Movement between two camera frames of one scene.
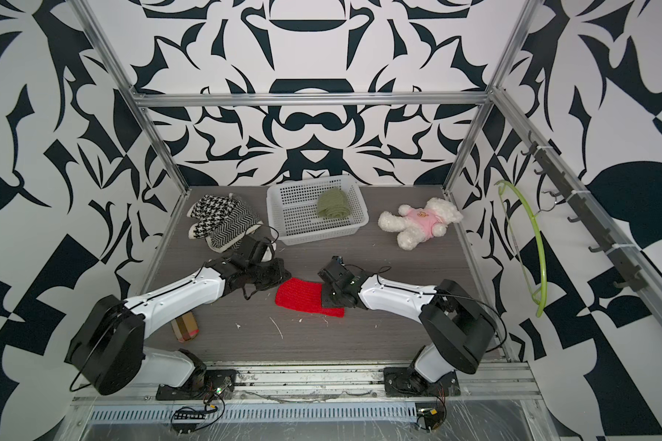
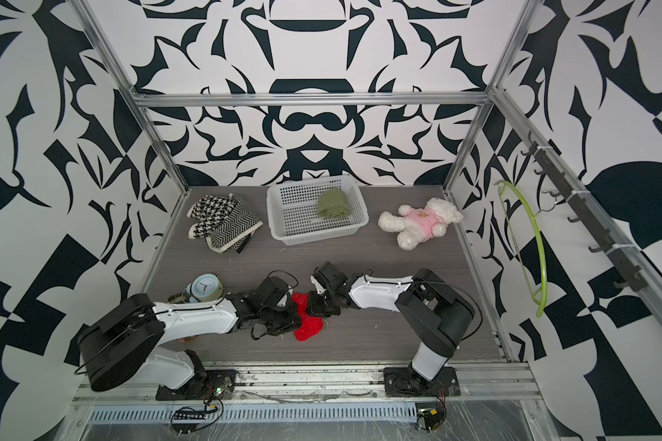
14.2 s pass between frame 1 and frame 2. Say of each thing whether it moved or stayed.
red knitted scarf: moved
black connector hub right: stayed
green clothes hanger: stayed
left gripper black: moved
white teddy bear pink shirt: stayed
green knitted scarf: stayed
